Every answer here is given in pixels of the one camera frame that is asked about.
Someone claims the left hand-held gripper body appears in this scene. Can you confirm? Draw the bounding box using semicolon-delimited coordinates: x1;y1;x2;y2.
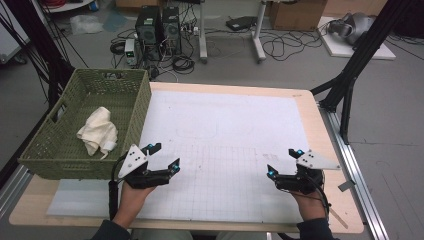
117;143;178;190

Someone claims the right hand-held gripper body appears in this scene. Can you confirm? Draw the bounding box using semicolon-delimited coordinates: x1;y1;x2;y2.
275;149;342;196

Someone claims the cream printed cloth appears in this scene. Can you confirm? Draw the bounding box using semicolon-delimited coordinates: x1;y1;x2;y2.
76;106;119;160

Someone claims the green woven basket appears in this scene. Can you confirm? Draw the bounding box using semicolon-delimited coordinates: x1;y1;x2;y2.
18;68;153;181

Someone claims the person's right hand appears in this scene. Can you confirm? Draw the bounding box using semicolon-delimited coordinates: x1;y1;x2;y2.
290;190;329;222

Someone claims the person's left hand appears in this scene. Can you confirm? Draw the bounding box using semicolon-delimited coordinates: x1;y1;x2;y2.
113;181;157;230

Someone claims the grey tape piece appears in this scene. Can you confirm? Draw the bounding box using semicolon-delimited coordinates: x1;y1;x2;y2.
337;179;357;193

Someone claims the thin wooden strip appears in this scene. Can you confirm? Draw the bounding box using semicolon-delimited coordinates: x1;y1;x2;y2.
329;207;349;230

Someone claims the small grey power supply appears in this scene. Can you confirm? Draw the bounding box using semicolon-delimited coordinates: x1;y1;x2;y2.
124;38;138;66

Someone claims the white floor board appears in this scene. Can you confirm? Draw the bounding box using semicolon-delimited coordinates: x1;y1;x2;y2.
318;16;397;61

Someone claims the black computer tower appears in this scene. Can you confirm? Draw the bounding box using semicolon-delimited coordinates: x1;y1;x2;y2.
161;6;183;56
134;5;163;61

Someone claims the white desk leg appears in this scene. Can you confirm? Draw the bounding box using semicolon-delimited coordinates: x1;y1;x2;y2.
251;0;268;64
198;0;209;64

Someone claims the black metal stand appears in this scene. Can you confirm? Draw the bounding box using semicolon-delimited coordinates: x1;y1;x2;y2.
3;0;76;108
309;0;414;145

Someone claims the cardboard box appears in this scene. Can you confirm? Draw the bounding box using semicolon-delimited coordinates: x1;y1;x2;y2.
268;0;328;32

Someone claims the grey headset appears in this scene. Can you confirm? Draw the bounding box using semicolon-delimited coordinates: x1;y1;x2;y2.
328;12;376;46

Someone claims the clear plastic bag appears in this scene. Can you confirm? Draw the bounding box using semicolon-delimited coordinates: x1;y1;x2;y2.
69;13;104;36

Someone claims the black flat device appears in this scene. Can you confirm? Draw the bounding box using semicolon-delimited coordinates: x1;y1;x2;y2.
225;15;258;32

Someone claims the white cabinet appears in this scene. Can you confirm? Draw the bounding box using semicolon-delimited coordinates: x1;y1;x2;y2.
0;0;31;64

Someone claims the right hand-held gripper cable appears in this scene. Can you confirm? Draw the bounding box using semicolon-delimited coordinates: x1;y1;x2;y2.
304;174;332;218

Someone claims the hand-held gripper cable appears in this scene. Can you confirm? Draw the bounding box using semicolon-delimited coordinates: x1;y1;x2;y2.
108;153;129;222
304;174;332;218

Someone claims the left hand-held gripper cable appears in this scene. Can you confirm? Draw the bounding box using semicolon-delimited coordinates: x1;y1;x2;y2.
108;153;129;222

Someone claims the aluminium rail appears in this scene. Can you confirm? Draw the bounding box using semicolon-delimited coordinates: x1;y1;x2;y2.
319;106;391;240
0;164;33;218

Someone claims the black coiled cable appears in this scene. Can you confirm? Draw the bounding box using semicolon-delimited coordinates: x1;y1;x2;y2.
171;54;196;75

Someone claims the black floor cable tangle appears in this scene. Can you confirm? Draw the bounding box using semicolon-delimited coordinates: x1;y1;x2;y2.
259;29;323;62

